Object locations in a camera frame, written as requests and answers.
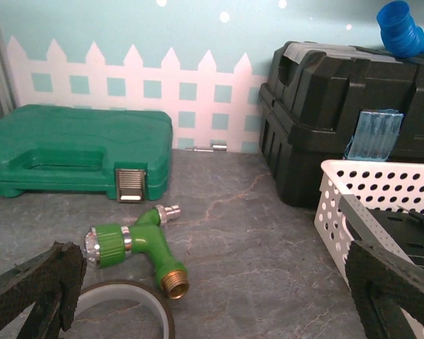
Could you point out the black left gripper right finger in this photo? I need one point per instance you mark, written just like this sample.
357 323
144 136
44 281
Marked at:
384 287

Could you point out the black plastic toolbox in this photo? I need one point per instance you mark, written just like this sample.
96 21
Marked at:
311 104

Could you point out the black perforated metal plate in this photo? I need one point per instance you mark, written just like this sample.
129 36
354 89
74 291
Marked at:
403 229

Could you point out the green plastic tool case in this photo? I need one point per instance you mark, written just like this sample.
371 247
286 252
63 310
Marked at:
123 154

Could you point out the white perforated plastic basket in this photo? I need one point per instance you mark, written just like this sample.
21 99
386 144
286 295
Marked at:
350 188

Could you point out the silver socket bit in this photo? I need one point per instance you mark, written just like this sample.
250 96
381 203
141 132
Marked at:
214 147

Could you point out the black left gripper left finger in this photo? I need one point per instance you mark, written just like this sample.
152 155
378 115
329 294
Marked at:
50 282

